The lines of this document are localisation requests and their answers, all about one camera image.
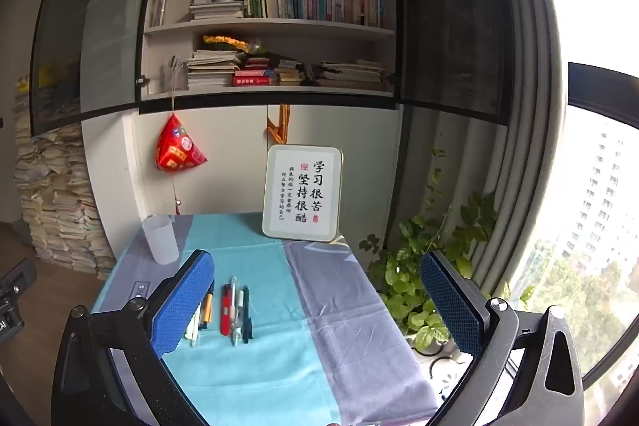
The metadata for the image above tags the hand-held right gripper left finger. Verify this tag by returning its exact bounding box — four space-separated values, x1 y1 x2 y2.
50 249 216 426

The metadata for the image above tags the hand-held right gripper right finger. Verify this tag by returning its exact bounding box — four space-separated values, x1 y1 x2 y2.
420 250 586 426

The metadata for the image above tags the orange pen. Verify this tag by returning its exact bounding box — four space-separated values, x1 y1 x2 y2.
200 292 214 331

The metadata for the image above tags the clear pen with beige cap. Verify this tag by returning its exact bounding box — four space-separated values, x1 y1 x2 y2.
228 276 239 348

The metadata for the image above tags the frosted plastic pen cup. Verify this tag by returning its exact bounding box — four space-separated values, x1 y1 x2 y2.
141 214 179 265

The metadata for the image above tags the black pen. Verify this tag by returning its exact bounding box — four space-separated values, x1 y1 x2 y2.
242 286 254 343

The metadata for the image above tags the green potted plant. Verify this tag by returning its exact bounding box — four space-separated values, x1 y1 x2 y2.
359 149 500 357

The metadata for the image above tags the white plant pot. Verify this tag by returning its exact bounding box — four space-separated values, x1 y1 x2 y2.
424 346 475 404

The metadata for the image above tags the tall pile of paper books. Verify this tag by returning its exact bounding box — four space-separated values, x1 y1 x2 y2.
12 81 118 281

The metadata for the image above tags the blue grey tablecloth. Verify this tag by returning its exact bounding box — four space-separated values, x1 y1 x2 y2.
91 212 444 426

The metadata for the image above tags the red pyramid hanging ornament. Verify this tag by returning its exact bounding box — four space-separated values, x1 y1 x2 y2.
155 94 208 218

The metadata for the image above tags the framed calligraphy sign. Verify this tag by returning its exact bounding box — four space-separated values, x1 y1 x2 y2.
262 145 344 243

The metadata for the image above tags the grey curtain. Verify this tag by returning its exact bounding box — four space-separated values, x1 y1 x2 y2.
472 0 572 307

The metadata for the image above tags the clear pen holder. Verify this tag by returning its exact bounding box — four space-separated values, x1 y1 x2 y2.
161 55 188 93

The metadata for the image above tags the stack of white magazines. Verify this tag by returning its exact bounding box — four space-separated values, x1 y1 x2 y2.
186 50 241 88

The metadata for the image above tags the stack of red books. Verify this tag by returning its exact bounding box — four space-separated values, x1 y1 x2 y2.
232 57 278 87

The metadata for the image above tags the wide stack of thin books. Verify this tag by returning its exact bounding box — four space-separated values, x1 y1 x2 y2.
316 59 386 90

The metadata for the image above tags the small stack of tan books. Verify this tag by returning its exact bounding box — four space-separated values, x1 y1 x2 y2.
276 58 306 86

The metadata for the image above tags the yellow flower garland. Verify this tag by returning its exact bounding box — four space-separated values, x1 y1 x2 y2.
202 35 268 55

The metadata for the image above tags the left glass cabinet door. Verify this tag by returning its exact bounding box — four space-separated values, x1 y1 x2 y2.
29 0 175 136

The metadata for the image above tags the stack of white books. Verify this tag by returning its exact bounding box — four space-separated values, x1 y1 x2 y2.
189 0 245 22

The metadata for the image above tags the tall glass jar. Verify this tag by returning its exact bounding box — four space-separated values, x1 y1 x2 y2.
151 0 174 28

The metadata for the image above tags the black window frame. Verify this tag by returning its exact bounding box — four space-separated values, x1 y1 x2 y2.
568 61 639 392

